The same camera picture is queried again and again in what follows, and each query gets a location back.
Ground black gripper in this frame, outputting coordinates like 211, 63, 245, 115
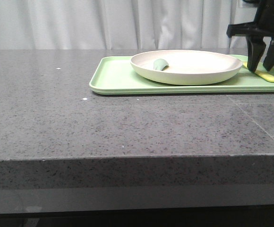
226, 0, 274, 72

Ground yellow plastic fork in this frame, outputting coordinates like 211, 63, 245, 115
241, 61, 274, 83

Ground cream round plate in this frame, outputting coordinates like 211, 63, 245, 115
130, 50, 242, 86

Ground mint green spoon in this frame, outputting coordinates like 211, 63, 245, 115
153, 59, 169, 71

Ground light green tray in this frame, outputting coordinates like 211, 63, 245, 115
89, 56, 274, 95

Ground grey curtain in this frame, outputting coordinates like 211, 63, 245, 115
0, 0, 256, 50

